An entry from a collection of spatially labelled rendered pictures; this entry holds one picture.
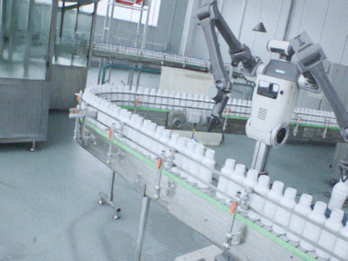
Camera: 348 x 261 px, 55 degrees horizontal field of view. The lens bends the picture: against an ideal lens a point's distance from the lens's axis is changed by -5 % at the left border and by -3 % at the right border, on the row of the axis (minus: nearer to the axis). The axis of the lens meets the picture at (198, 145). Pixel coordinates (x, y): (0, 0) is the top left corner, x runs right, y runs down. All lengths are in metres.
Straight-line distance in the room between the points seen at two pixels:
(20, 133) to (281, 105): 3.37
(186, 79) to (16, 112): 2.60
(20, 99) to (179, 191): 3.17
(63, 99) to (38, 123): 2.19
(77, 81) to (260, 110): 5.11
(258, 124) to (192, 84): 3.74
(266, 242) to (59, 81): 5.73
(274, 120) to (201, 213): 0.74
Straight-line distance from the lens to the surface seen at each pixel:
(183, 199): 1.55
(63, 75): 6.63
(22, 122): 4.52
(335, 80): 8.17
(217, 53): 1.78
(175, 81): 5.55
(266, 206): 1.29
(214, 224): 1.44
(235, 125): 3.47
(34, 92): 4.48
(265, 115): 1.98
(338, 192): 1.63
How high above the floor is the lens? 1.57
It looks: 15 degrees down
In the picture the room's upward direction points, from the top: 11 degrees clockwise
